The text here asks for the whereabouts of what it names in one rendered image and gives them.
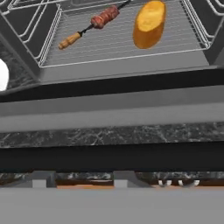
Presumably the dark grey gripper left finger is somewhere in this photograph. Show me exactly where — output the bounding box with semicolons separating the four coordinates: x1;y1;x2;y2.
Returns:
4;171;57;189

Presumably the white round object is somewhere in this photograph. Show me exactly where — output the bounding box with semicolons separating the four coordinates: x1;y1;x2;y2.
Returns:
0;58;10;92

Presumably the grey toaster oven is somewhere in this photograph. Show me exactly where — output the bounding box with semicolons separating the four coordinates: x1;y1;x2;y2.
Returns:
0;0;224;94

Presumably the white curved handle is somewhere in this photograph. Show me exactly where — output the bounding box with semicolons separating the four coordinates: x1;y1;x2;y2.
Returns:
157;179;173;188
178;179;201;188

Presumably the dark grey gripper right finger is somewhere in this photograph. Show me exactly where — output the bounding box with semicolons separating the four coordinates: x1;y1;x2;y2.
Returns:
113;171;153;189

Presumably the black toaster oven door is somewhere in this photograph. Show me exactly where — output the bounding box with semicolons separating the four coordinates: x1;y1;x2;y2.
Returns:
0;66;224;173

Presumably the golden baguette bread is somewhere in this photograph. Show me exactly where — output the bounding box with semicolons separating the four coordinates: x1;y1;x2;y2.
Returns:
132;0;167;50

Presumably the kebab skewer with wooden handle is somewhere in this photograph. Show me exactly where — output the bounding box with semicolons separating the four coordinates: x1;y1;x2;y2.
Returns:
58;0;133;51

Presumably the toaster oven wire rack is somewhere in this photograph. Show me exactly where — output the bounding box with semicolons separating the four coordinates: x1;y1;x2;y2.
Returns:
38;0;213;69

